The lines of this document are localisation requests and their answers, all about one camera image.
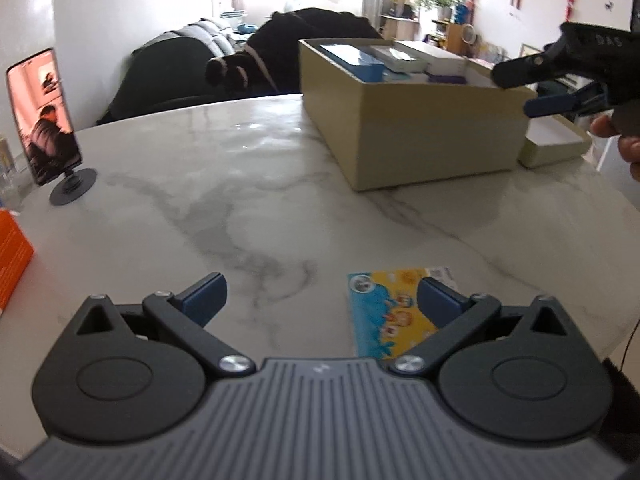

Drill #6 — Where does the black fleece coat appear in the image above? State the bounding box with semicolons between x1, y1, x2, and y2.
205;7;383;97

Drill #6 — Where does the small wooden cabinet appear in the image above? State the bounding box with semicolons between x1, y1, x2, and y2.
445;20;476;56

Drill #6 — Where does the beige cardboard storage box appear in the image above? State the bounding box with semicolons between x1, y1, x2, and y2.
298;36;539;192

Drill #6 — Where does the person's right hand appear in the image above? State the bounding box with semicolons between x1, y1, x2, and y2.
590;114;640;184

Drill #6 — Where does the smartphone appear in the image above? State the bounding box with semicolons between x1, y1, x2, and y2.
5;47;84;187

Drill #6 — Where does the person's black sweater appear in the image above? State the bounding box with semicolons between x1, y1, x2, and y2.
600;356;640;463

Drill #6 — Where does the green white medicine box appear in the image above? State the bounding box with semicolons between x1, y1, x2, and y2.
372;45;432;74

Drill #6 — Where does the clear plastic water bottle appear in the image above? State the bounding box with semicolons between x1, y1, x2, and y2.
0;132;28;211

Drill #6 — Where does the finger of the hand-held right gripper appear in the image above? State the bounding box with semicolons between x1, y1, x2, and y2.
491;51;569;91
524;83;604;121

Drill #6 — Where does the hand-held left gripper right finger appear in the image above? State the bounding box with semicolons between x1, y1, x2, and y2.
389;275;566;377

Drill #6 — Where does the potted green plant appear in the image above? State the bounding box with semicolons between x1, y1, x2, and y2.
416;0;471;22

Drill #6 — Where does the black phone stand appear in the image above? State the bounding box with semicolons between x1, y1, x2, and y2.
48;168;99;207

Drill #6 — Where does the grey sofa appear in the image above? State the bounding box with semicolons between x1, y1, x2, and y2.
165;16;251;58

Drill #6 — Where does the blue medicine box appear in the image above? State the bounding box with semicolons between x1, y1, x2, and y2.
319;44;373;82
345;44;387;82

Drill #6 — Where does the white marble desktop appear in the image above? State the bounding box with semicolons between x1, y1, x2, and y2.
0;92;640;461

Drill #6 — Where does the beige cardboard box lid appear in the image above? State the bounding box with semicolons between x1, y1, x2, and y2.
516;111;594;169

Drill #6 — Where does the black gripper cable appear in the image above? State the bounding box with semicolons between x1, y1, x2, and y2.
619;305;640;372

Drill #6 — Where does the orange tissue pack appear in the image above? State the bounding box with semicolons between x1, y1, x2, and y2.
0;209;37;312

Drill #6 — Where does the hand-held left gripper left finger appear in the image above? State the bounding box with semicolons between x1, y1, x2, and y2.
74;271;253;377

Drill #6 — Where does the cartoon printed medicine box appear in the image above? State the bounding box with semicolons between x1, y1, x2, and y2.
347;265;459;362

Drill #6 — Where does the wooden shelf desk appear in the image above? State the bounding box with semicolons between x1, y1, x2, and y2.
379;12;426;41

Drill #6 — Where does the dark padded dining chair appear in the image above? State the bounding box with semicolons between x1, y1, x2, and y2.
96;34;242;126

